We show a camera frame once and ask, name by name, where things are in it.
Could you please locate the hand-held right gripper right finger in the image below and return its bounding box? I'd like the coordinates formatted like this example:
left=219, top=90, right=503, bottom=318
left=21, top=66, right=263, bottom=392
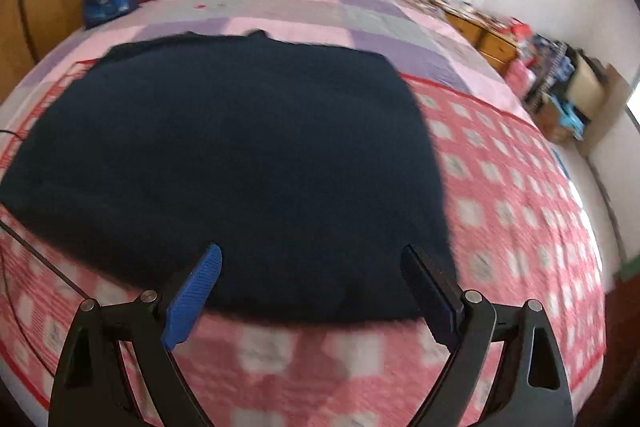
left=400, top=243, right=575, bottom=427

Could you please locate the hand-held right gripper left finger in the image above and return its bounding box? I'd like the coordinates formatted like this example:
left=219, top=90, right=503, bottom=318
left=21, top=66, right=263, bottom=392
left=47, top=243, right=223, bottom=427

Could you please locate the dark navy jacket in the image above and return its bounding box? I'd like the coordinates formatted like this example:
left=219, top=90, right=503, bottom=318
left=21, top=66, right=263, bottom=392
left=0, top=29, right=458, bottom=327

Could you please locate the red white checked blanket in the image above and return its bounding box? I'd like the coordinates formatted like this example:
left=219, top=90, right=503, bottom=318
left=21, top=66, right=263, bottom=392
left=0, top=57, right=609, bottom=427

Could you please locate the pink bag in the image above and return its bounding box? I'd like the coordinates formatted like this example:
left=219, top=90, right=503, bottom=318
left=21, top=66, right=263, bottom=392
left=504, top=57, right=539, bottom=101

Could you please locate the flat cardboard box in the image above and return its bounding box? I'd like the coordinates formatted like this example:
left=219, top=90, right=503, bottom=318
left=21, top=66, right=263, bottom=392
left=570, top=49, right=633, bottom=158

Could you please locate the wooden nightstand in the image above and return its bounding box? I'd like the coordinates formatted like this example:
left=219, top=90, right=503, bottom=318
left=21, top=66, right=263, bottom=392
left=444, top=9, right=519, bottom=68

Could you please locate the pile of clutter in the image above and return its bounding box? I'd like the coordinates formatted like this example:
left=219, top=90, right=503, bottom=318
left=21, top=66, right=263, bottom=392
left=520, top=24, right=591, bottom=142

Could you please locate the purple checked quilt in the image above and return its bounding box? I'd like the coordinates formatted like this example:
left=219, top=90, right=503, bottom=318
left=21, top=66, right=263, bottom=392
left=15, top=0, right=532, bottom=120

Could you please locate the thin black cable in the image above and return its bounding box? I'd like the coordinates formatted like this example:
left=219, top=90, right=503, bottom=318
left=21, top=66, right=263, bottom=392
left=0, top=221, right=95, bottom=380

